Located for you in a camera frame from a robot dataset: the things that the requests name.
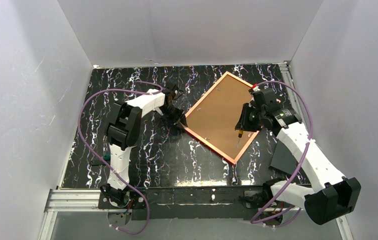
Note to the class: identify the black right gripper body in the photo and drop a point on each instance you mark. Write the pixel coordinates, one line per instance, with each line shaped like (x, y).
(245, 120)

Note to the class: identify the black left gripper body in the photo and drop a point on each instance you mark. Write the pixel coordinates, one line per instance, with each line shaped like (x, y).
(174, 113)

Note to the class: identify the orange handled screwdriver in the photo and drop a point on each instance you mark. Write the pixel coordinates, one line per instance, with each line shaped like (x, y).
(240, 134)

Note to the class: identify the red picture frame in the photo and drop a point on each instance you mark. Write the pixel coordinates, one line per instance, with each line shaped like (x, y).
(212, 119)

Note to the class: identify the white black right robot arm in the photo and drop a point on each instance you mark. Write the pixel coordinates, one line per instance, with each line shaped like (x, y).
(316, 185)

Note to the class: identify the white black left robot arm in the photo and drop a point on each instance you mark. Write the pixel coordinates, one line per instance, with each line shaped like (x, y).
(123, 130)

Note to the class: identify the dark grey card sheet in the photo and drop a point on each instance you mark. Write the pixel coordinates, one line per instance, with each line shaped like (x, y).
(282, 160)

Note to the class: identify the green handled screwdriver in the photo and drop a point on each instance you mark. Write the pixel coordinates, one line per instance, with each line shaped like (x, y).
(107, 157)

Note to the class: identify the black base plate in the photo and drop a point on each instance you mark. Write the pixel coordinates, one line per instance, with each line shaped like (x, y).
(201, 202)

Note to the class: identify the aluminium rail front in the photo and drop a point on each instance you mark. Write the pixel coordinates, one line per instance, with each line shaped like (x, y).
(83, 214)

